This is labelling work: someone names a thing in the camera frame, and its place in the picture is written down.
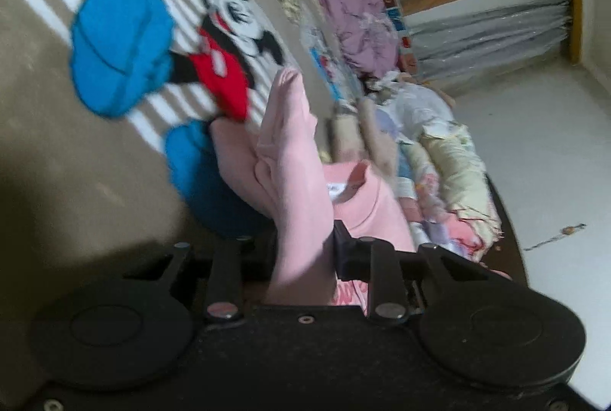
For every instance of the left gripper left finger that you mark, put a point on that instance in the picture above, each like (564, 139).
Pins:
(240, 274)

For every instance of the cartoon mouse bed sheet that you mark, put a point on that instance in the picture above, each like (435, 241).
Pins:
(104, 156)

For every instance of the beige plush toy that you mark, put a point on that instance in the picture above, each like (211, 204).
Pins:
(356, 135)

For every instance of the dark wooden headboard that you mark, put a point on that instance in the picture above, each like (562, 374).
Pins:
(504, 258)

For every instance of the pile of folded quilts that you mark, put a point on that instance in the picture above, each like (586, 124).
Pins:
(442, 184)

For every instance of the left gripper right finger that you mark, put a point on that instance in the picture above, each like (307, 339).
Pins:
(392, 277)

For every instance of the pink sweatshirt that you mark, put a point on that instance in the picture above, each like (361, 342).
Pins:
(278, 172)

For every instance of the grey sheer curtain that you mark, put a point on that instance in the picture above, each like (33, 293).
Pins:
(471, 44)

